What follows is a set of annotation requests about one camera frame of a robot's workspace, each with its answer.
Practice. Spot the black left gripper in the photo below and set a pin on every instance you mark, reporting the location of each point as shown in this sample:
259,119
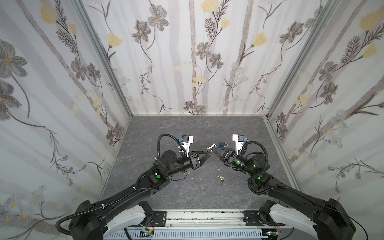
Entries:
194,160

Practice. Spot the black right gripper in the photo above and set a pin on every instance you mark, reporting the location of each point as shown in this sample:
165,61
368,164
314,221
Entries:
227,154

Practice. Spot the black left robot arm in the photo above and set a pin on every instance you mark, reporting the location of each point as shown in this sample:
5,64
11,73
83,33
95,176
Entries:
94,221

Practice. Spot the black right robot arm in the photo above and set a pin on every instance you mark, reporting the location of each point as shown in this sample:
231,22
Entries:
324,220

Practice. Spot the brass and silver key bunch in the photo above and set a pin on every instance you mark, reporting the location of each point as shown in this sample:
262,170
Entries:
222,179

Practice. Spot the blue padlock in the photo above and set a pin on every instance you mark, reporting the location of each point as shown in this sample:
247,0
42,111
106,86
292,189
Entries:
223,145

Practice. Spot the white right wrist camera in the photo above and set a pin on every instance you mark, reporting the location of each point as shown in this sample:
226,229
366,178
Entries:
239,140

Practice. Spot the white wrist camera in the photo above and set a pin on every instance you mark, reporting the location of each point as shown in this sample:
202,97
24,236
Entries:
186,141
239,140

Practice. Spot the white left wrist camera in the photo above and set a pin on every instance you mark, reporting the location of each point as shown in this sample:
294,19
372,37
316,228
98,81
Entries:
186,141

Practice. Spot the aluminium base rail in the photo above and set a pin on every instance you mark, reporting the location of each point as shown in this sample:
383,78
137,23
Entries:
139,217

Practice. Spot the white slotted cable duct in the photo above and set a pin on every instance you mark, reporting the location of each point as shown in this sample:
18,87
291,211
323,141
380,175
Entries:
190,234

